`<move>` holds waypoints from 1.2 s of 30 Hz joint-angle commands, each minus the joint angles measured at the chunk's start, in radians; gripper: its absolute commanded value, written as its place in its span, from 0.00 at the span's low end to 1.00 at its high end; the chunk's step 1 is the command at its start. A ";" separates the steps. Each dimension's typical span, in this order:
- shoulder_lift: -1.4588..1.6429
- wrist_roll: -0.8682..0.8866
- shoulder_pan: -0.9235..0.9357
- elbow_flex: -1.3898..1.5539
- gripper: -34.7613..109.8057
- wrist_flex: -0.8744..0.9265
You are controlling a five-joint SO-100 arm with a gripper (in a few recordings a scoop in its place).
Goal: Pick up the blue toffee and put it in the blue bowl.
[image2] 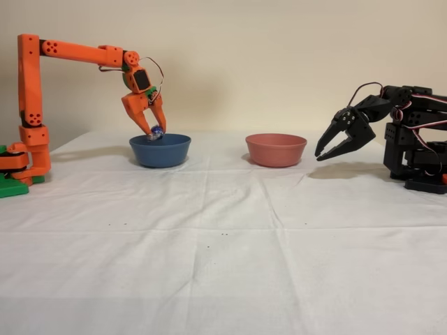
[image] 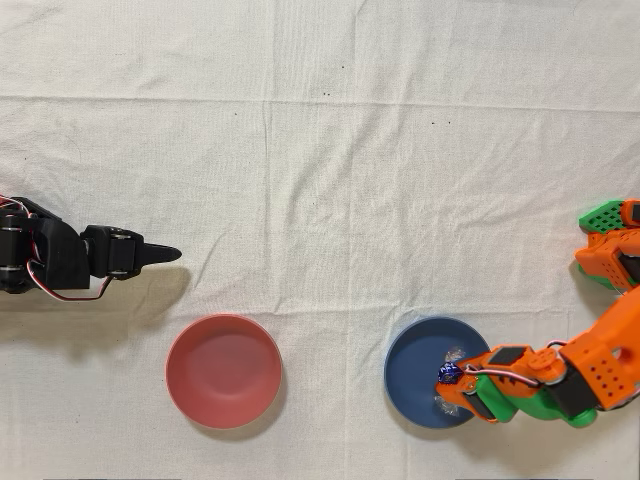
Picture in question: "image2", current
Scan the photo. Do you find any blue candy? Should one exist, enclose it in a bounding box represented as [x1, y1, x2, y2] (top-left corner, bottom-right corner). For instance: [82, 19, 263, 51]
[146, 125, 165, 142]

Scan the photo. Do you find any red bowl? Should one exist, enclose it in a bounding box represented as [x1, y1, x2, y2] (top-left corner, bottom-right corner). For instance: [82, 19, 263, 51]
[244, 133, 308, 168]

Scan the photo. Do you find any black arm servo cable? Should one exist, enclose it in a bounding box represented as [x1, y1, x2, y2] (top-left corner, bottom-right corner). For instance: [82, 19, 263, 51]
[348, 82, 384, 109]

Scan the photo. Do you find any orange arm servo cable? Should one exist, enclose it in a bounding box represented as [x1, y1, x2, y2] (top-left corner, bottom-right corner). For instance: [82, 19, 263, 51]
[141, 57, 165, 105]

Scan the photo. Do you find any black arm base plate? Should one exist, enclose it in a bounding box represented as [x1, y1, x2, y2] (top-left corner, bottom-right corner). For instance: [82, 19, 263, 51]
[404, 177, 447, 195]

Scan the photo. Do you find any green arm base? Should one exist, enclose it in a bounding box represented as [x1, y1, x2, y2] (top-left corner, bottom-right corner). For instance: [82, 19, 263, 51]
[0, 144, 30, 199]

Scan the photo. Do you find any white table cloth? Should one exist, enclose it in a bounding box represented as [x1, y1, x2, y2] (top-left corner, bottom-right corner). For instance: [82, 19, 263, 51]
[0, 131, 447, 335]

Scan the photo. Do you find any blue bowl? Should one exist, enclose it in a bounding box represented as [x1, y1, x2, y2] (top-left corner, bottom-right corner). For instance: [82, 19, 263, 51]
[129, 133, 192, 168]

